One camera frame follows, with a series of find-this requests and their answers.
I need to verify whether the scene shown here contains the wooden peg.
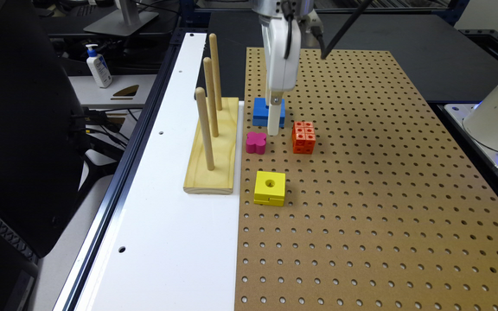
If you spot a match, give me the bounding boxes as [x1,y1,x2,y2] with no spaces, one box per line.
[195,87,214,170]
[208,33,222,111]
[203,57,219,137]

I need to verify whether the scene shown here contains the rear wooden peg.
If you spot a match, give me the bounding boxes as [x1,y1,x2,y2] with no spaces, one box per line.
[208,33,222,111]

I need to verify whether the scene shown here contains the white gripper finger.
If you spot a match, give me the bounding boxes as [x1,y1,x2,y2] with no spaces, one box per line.
[266,90,283,136]

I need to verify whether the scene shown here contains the wooden peg stand base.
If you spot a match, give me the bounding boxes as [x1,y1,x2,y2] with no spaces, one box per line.
[183,98,239,194]

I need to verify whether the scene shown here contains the front wooden peg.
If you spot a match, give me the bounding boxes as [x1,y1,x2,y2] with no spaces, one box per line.
[195,87,214,170]

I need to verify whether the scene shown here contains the silver monitor stand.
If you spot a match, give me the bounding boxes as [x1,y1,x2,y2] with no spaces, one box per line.
[84,0,159,36]

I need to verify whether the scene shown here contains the pink flower block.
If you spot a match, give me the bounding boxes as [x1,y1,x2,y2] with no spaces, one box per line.
[246,131,267,155]

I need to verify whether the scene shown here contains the yellow square block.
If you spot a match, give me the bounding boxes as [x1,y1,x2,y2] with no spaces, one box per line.
[253,171,286,206]

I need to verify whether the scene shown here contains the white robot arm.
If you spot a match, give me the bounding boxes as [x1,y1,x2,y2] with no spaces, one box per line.
[252,0,313,136]

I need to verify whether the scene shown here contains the white board panel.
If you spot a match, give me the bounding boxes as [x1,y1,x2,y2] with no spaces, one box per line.
[75,33,239,310]

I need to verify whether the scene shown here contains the white lotion pump bottle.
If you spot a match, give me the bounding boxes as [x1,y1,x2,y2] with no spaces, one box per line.
[86,44,112,88]

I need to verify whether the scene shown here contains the orange cube block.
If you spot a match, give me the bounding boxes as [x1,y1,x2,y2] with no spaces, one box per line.
[291,121,316,154]

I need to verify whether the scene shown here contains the middle wooden peg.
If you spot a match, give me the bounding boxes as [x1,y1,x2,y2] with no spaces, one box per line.
[203,57,219,137]

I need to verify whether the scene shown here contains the blue square block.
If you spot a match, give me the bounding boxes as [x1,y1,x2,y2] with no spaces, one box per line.
[252,98,285,128]

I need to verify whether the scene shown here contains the brown pegboard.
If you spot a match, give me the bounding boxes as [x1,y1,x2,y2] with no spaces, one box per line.
[235,49,498,310]

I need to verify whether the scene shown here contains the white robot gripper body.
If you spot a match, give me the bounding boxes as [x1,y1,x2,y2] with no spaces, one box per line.
[260,16,301,92]

